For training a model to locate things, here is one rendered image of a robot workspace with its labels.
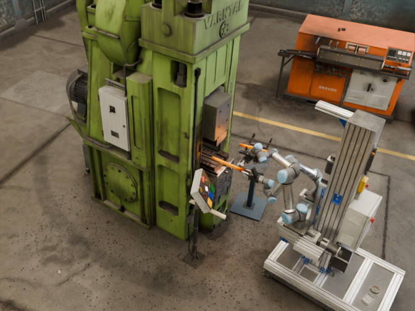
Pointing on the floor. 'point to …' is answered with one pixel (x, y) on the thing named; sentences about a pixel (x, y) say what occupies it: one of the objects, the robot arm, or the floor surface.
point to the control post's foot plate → (194, 259)
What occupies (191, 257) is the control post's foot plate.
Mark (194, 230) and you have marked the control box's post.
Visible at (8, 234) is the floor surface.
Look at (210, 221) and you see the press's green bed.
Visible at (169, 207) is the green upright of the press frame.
